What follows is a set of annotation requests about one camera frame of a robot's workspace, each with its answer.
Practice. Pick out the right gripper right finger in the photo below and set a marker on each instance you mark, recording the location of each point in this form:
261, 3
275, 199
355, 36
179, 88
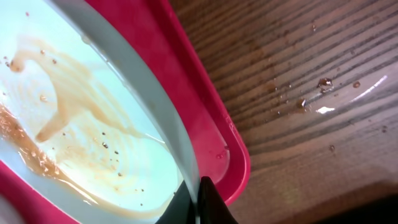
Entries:
211, 206

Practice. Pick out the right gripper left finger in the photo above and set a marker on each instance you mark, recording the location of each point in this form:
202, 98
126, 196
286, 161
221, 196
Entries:
180, 209

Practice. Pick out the light blue plate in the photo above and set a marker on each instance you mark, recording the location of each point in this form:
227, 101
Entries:
84, 121

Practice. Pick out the red plastic tray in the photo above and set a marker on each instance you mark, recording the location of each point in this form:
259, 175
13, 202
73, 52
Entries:
152, 29

